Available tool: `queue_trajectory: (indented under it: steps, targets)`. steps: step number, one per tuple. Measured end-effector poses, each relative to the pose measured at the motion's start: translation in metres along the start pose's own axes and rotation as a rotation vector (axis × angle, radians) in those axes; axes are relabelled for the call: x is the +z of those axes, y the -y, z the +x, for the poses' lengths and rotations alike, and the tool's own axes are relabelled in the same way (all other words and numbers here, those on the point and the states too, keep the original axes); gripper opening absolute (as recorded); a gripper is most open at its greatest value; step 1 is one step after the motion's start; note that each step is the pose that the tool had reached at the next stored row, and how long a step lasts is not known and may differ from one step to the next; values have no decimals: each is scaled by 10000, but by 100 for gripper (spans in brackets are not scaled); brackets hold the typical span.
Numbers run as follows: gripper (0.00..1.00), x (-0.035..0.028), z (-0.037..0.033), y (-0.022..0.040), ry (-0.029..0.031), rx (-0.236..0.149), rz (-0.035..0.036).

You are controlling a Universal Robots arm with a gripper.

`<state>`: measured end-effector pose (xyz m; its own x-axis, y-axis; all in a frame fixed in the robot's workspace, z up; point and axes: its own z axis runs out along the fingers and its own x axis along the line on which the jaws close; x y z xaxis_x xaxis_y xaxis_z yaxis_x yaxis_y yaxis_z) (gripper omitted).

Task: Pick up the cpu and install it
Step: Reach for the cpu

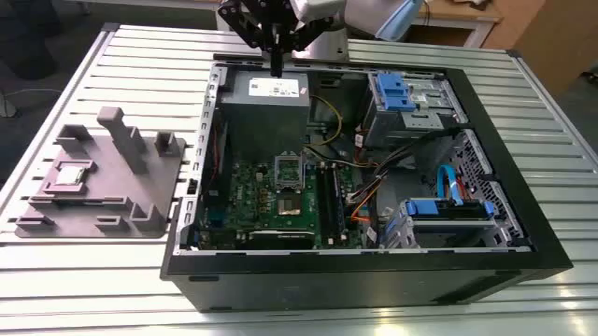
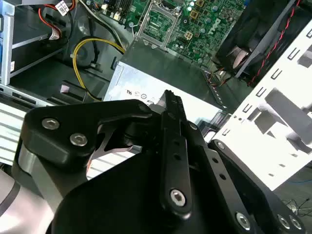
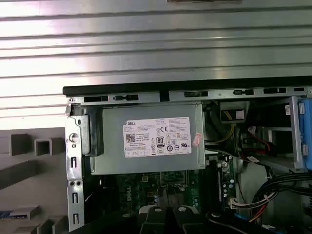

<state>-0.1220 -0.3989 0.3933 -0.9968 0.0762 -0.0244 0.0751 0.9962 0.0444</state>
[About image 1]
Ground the dark green RAM stick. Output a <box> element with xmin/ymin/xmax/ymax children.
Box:
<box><xmin>50</xmin><ymin>197</ymin><xmax>107</xmax><ymax>206</ymax></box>

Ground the grey metal drive cage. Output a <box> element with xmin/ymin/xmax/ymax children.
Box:
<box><xmin>362</xmin><ymin>71</ymin><xmax>468</xmax><ymax>150</ymax></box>

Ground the dark office chair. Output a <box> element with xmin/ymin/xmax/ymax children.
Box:
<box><xmin>0</xmin><ymin>0</ymin><xmax>63</xmax><ymax>81</ymax></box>

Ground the orange wire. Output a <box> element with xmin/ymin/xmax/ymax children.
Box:
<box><xmin>348</xmin><ymin>176</ymin><xmax>380</xmax><ymax>223</ymax></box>

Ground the grey metal disk bay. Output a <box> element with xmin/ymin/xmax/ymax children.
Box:
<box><xmin>381</xmin><ymin>209</ymin><xmax>515</xmax><ymax>251</ymax></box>

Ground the hard disk in blue carrier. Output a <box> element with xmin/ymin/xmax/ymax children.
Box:
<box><xmin>402</xmin><ymin>197</ymin><xmax>496</xmax><ymax>222</ymax></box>

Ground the silver square CPU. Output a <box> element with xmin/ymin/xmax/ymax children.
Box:
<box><xmin>50</xmin><ymin>163</ymin><xmax>89</xmax><ymax>186</ymax></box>

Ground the black RAM slot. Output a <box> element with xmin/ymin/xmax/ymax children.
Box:
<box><xmin>313</xmin><ymin>164</ymin><xmax>333</xmax><ymax>243</ymax></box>

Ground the blue plastic drive latch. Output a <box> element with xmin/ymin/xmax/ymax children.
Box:
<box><xmin>376</xmin><ymin>72</ymin><xmax>416</xmax><ymax>113</ymax></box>

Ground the wooden desk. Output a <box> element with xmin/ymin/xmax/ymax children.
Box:
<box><xmin>409</xmin><ymin>0</ymin><xmax>505</xmax><ymax>48</ymax></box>

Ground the black open PC case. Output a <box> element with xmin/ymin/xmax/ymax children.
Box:
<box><xmin>157</xmin><ymin>52</ymin><xmax>575</xmax><ymax>314</ymax></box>

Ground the brown wooden cabinet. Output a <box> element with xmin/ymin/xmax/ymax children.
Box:
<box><xmin>480</xmin><ymin>0</ymin><xmax>598</xmax><ymax>101</ymax></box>

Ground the grey plastic parts rack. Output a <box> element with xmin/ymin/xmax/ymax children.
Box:
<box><xmin>13</xmin><ymin>106</ymin><xmax>190</xmax><ymax>239</ymax></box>

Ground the metal socket cover frame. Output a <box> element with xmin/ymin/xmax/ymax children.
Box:
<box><xmin>272</xmin><ymin>150</ymin><xmax>306</xmax><ymax>192</ymax></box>

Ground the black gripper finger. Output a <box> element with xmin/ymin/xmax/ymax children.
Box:
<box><xmin>274</xmin><ymin>16</ymin><xmax>348</xmax><ymax>78</ymax></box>
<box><xmin>216</xmin><ymin>0</ymin><xmax>278</xmax><ymax>78</ymax></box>

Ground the yellow wire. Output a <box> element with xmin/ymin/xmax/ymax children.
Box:
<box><xmin>305</xmin><ymin>96</ymin><xmax>344</xmax><ymax>148</ymax></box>

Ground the grey power supply unit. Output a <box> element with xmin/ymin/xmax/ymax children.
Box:
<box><xmin>217</xmin><ymin>69</ymin><xmax>313</xmax><ymax>165</ymax></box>

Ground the black wire bundle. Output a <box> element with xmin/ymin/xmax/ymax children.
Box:
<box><xmin>372</xmin><ymin>125</ymin><xmax>468</xmax><ymax>176</ymax></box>

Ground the green motherboard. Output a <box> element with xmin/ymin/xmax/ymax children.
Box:
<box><xmin>200</xmin><ymin>153</ymin><xmax>369</xmax><ymax>251</ymax></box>

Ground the black graphics card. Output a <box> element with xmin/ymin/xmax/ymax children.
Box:
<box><xmin>234</xmin><ymin>229</ymin><xmax>317</xmax><ymax>250</ymax></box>

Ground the blue flat wire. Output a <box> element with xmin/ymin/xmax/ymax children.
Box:
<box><xmin>436</xmin><ymin>164</ymin><xmax>465</xmax><ymax>206</ymax></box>

